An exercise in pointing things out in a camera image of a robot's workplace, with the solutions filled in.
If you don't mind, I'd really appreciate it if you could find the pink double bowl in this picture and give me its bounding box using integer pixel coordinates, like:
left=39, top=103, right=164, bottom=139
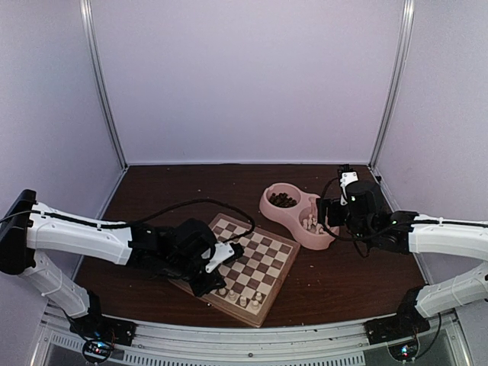
left=259, top=183, right=335, bottom=250

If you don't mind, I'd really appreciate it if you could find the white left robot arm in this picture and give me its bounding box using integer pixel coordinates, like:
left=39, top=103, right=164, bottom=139
left=1, top=190, right=237, bottom=339

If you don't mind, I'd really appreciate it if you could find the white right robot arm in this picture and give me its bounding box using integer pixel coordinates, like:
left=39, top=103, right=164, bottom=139
left=315, top=180, right=487, bottom=337

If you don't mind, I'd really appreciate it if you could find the white chess pieces pile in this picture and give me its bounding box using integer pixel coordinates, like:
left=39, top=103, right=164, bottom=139
left=301, top=213, right=325, bottom=235

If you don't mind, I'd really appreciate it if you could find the dark chess pieces pile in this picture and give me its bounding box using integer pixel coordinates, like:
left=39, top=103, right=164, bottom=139
left=269, top=192, right=297, bottom=208

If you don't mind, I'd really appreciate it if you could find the wooden chess board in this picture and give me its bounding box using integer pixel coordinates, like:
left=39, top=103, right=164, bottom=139
left=166, top=213, right=302, bottom=329

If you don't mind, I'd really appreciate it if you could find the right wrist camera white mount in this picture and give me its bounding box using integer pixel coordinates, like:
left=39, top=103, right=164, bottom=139
left=338, top=164, right=358, bottom=206

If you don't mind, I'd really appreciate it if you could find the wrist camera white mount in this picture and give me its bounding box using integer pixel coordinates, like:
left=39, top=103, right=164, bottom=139
left=201, top=242, right=244, bottom=273
left=338, top=164, right=358, bottom=206

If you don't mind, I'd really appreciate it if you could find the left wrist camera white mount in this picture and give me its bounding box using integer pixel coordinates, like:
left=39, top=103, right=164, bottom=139
left=201, top=242, right=244, bottom=273

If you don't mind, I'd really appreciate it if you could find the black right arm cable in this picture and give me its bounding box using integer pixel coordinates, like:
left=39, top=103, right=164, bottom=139
left=318, top=177, right=413, bottom=258

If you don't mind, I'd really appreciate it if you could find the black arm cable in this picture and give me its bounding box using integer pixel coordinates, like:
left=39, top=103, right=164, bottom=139
left=95, top=198, right=256, bottom=245
left=318, top=177, right=413, bottom=258

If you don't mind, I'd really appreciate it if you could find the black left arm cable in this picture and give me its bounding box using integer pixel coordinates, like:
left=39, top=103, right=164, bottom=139
left=95, top=198, right=256, bottom=245

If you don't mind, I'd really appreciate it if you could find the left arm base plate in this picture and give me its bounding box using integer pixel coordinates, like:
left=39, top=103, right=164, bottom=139
left=68, top=316, right=136, bottom=346

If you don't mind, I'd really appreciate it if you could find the front aluminium rail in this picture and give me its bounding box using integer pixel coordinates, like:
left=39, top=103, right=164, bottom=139
left=37, top=308, right=464, bottom=366

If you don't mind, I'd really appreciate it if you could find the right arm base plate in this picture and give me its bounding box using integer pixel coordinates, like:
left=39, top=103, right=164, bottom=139
left=364, top=314, right=430, bottom=345

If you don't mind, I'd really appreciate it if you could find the right aluminium frame post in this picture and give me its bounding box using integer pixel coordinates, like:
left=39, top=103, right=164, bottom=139
left=368, top=0, right=415, bottom=171

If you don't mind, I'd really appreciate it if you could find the aluminium frame post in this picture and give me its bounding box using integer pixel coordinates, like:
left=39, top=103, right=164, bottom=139
left=368, top=0, right=415, bottom=171
left=79, top=0, right=128, bottom=170

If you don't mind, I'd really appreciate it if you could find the left aluminium frame post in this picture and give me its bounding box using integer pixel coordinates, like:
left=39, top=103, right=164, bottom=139
left=79, top=0, right=128, bottom=170

